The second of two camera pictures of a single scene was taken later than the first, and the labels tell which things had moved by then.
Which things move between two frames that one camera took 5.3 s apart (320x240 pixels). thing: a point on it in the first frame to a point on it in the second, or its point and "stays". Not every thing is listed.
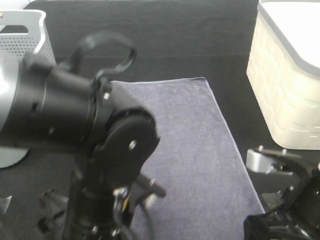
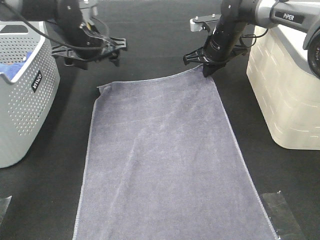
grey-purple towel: (208, 192) stays
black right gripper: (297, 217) to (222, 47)
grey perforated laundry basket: (20, 34) stays
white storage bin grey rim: (284, 70) stays
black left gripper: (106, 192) to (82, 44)
